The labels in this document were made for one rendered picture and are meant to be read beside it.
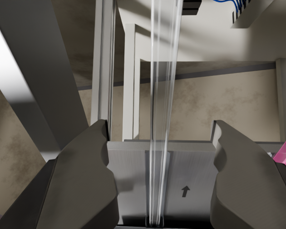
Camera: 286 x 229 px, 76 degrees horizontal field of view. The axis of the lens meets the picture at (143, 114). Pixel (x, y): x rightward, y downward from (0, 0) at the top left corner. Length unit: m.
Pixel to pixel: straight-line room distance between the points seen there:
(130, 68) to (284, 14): 0.46
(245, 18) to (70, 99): 0.50
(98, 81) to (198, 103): 2.61
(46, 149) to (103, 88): 0.27
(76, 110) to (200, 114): 2.80
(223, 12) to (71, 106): 0.53
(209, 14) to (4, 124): 3.35
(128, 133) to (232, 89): 2.54
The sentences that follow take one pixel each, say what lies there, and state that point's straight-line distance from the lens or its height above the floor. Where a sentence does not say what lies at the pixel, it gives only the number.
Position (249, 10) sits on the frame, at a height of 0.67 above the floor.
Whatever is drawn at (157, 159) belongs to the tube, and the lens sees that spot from 0.16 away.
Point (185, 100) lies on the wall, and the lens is 3.02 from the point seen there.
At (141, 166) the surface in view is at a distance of 0.19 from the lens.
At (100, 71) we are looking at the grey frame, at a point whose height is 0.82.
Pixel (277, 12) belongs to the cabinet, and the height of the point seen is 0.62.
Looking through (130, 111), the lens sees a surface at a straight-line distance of 0.54.
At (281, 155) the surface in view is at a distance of 0.20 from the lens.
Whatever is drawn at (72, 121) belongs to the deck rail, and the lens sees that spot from 0.18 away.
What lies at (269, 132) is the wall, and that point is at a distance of 2.94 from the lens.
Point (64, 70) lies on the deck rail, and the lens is 0.17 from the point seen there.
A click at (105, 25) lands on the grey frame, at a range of 0.48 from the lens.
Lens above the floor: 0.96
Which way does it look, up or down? 6 degrees down
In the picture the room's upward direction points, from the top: 179 degrees counter-clockwise
